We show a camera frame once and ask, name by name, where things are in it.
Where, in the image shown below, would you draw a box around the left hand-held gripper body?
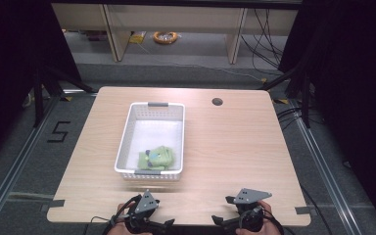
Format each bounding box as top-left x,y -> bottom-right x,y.
124,189 -> 161,233

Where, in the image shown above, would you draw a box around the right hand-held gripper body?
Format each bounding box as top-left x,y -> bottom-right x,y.
225,187 -> 273,233

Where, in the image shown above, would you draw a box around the plain green glove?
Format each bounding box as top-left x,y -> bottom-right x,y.
137,151 -> 160,171

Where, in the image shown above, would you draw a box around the green plush toy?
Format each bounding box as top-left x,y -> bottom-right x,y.
144,145 -> 174,169

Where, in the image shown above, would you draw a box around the white plastic basket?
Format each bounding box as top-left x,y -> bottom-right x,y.
114,101 -> 186,182

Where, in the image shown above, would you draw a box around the person's right hand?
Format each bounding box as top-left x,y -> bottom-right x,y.
235,200 -> 282,235

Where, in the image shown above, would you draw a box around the person's left hand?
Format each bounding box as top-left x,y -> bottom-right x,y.
107,202 -> 153,235

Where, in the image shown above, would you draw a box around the black metal stand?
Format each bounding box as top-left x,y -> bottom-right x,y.
31,66 -> 96,128
258,68 -> 311,129

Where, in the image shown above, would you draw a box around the black tape floor mark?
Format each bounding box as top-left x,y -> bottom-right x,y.
46,120 -> 72,144

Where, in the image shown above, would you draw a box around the black curtain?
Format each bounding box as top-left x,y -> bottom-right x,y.
277,0 -> 376,234
0,0 -> 82,167

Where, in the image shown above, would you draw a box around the yellow packet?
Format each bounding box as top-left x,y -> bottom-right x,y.
128,30 -> 147,45

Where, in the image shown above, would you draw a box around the beige wooden shelf unit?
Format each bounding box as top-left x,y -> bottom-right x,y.
50,3 -> 300,65

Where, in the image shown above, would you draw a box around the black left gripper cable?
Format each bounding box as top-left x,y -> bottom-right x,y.
90,194 -> 142,235

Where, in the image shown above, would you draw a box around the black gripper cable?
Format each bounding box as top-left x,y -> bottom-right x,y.
262,209 -> 288,235
90,194 -> 142,235

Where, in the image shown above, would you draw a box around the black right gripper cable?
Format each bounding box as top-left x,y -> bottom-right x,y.
262,209 -> 288,235

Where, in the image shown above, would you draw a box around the aluminium floor rail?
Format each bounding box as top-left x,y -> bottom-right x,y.
292,97 -> 364,235
0,93 -> 62,231

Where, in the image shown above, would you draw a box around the black floor cables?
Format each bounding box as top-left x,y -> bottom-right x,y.
274,107 -> 305,132

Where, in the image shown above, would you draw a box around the thin white floor cable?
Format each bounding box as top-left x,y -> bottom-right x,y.
136,41 -> 266,83

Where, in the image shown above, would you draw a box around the black hanging cables bundle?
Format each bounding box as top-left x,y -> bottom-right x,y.
240,8 -> 286,75

